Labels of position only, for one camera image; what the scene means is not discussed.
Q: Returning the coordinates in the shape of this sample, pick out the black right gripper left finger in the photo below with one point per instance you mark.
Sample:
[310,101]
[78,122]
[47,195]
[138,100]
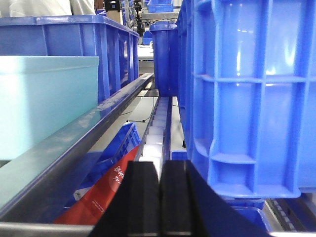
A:
[134,210]

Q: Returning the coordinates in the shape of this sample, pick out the white roller track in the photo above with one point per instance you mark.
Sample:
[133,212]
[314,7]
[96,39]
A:
[153,144]

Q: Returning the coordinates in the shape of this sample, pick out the steel shelf rail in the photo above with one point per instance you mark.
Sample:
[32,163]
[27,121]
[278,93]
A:
[35,186]

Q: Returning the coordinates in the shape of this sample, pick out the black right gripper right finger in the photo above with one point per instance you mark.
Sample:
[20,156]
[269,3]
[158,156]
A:
[190,208]

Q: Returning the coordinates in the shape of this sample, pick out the red printed package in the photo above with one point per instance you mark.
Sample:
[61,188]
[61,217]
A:
[89,209]

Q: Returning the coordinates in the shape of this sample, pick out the large blue crate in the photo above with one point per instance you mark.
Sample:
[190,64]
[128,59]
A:
[77,35]
[248,95]

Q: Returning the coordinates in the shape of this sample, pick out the large blue crate left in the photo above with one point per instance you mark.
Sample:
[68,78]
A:
[77,35]

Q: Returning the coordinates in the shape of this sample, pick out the blue crate lower shelf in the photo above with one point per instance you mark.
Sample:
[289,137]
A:
[126,139]

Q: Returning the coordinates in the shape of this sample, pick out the large blue crate right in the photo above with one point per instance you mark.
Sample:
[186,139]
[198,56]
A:
[248,95]

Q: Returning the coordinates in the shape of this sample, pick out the light blue plastic bin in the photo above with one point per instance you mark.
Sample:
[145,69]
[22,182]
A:
[41,94]

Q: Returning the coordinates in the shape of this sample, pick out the blue crate far centre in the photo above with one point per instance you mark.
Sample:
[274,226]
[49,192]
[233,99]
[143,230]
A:
[165,46]

